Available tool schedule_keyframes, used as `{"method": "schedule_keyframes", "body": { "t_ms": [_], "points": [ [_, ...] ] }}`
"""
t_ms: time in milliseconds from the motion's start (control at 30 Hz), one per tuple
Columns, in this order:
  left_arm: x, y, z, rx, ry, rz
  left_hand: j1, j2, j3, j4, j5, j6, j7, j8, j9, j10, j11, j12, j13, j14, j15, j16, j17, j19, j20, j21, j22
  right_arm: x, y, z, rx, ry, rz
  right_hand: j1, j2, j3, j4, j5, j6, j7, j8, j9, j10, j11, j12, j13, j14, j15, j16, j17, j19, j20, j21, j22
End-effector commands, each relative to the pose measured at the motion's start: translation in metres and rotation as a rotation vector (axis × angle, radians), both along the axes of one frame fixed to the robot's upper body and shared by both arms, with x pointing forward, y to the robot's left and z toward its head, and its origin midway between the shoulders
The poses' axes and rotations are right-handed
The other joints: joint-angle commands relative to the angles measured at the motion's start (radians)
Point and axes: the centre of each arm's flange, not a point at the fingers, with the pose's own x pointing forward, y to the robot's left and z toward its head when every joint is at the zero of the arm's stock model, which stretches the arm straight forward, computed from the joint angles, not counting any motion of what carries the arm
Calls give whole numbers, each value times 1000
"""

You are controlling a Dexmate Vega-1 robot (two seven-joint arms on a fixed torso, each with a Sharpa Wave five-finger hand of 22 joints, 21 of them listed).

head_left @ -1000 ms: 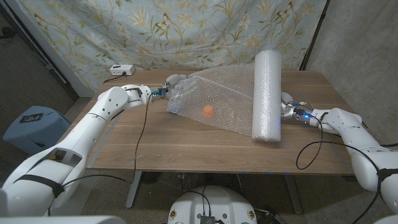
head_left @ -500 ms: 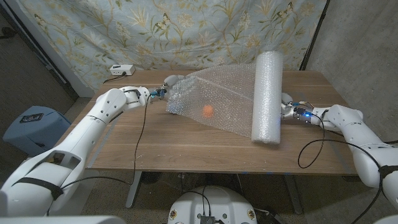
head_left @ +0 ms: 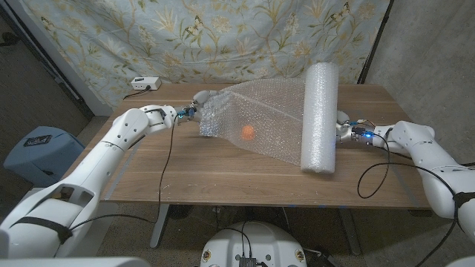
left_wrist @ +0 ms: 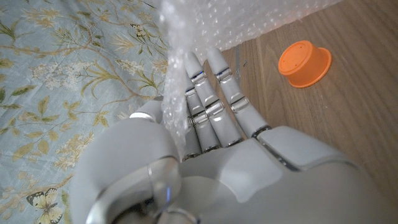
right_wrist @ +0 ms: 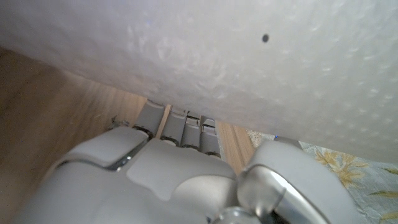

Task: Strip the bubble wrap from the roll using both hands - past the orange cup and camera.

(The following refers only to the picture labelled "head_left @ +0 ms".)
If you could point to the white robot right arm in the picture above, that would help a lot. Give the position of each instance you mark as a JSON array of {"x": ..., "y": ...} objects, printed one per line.
[{"x": 430, "y": 163}]

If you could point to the white power strip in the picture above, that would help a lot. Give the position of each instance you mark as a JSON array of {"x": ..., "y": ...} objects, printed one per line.
[{"x": 145, "y": 83}]

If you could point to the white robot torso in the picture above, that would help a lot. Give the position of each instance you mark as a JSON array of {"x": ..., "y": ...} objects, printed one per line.
[{"x": 259, "y": 241}]

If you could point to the white table leg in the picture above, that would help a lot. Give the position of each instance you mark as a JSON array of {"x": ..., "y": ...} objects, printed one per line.
[{"x": 159, "y": 226}]

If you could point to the floral backdrop cloth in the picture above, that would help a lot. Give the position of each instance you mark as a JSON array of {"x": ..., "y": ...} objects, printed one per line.
[{"x": 148, "y": 37}]

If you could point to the grey table leg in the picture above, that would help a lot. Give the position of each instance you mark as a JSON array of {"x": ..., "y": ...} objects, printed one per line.
[{"x": 350, "y": 233}]

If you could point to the black backdrop stand pole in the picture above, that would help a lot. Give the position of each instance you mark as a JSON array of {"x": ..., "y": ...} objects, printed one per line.
[
  {"x": 55, "y": 76},
  {"x": 375, "y": 41}
]

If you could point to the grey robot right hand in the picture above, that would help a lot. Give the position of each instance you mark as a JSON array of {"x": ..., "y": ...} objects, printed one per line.
[{"x": 345, "y": 130}]

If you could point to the bubble wrap roll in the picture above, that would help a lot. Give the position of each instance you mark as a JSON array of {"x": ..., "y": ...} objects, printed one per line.
[{"x": 297, "y": 115}]

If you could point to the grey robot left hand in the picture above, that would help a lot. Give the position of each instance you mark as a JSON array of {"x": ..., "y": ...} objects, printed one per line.
[{"x": 198, "y": 104}]

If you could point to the orange cup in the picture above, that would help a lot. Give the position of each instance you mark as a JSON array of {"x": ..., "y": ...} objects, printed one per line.
[{"x": 248, "y": 132}]

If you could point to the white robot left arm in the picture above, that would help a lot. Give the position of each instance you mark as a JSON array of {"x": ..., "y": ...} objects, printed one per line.
[{"x": 85, "y": 185}]

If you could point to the blue plastic bin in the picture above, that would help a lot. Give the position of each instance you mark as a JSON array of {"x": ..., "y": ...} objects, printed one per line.
[{"x": 44, "y": 159}]

